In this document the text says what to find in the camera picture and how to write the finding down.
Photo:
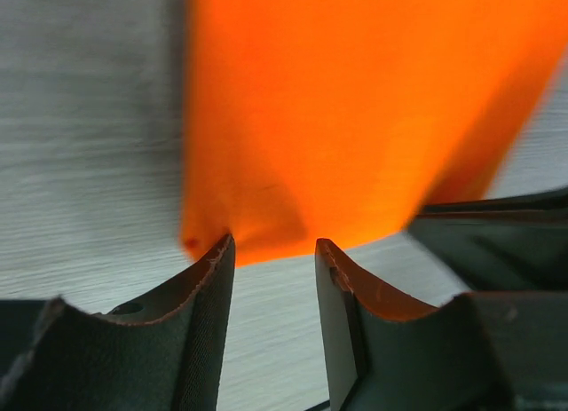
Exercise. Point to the orange t shirt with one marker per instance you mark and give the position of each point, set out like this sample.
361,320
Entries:
305,119

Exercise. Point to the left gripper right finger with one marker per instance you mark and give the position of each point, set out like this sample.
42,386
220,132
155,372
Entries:
385,350

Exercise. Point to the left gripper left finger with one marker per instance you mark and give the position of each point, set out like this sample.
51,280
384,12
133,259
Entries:
162,350

